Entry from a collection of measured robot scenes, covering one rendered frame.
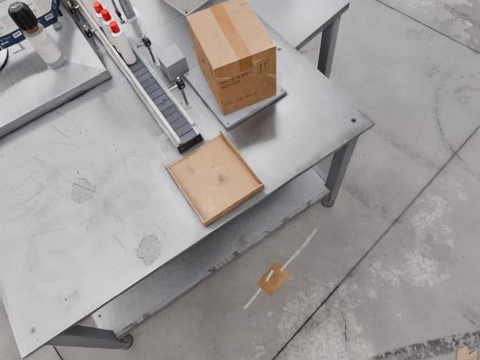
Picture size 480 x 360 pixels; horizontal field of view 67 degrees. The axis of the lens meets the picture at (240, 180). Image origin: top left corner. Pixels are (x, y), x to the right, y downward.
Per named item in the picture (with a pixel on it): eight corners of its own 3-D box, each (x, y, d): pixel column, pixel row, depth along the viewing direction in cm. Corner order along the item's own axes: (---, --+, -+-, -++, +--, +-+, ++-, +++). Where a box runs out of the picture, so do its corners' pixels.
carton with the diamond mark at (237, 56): (198, 66, 163) (186, 16, 139) (248, 48, 165) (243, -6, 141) (223, 116, 149) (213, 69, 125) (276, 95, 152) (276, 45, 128)
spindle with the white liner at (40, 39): (44, 60, 169) (1, 4, 142) (61, 51, 171) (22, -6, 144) (51, 72, 165) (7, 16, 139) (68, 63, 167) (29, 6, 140)
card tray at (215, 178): (166, 167, 143) (163, 163, 140) (221, 133, 148) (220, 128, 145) (205, 226, 131) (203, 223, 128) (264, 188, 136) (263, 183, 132)
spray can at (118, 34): (123, 60, 165) (104, 22, 146) (133, 54, 165) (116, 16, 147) (128, 66, 162) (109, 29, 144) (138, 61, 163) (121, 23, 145)
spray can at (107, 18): (115, 48, 168) (96, 11, 150) (125, 43, 169) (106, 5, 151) (120, 55, 166) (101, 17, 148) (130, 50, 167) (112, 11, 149)
